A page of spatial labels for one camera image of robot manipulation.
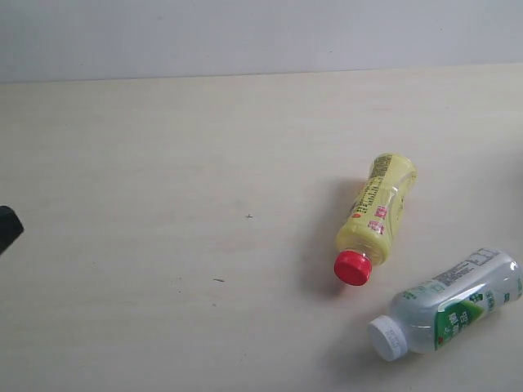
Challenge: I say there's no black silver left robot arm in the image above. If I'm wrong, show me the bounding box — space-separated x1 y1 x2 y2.
0 205 25 255

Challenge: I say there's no yellow bottle red cap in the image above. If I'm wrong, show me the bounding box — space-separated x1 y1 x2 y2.
333 153 418 286

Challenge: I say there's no clear bottle green white label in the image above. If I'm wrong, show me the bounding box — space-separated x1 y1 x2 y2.
368 247 522 361

